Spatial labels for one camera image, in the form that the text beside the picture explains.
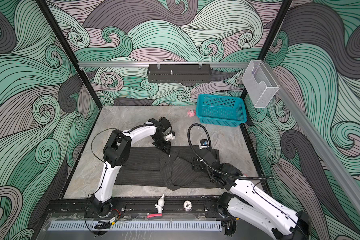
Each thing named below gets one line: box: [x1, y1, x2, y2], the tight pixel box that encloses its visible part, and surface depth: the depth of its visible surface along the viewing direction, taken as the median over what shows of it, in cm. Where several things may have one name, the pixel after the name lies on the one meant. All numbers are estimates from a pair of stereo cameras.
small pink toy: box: [187, 110, 196, 117], surface depth 115 cm
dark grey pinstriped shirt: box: [114, 145, 221, 191], surface depth 83 cm
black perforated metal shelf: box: [147, 64, 212, 83], surface depth 97 cm
